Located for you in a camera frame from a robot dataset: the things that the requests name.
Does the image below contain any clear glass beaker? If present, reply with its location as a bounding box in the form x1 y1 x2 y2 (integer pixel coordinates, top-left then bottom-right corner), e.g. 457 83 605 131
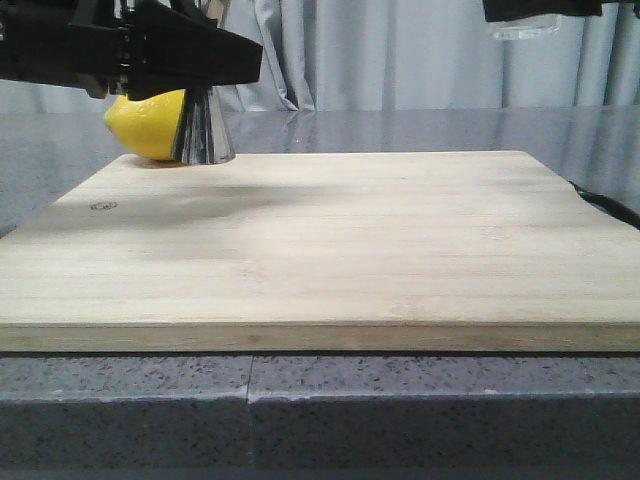
487 14 561 41

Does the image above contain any grey curtain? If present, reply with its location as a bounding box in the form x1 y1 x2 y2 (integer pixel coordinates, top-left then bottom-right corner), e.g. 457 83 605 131
0 0 640 114

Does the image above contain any black cord loop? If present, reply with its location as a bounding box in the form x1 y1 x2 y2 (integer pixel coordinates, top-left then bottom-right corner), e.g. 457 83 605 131
568 180 640 231

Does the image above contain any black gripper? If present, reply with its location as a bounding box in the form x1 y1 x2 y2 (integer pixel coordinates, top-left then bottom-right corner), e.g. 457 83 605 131
1 1 263 99

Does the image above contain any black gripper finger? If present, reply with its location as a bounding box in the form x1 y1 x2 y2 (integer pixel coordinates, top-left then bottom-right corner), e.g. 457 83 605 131
482 0 603 22

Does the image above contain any steel double jigger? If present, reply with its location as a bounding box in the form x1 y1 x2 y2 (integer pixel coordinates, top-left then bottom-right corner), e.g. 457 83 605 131
170 0 236 166

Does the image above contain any yellow lemon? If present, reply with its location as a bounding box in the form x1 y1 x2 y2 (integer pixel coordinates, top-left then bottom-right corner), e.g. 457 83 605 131
104 90 185 161

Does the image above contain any wooden cutting board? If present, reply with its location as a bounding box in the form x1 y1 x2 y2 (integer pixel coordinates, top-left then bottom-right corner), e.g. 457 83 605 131
1 151 639 352

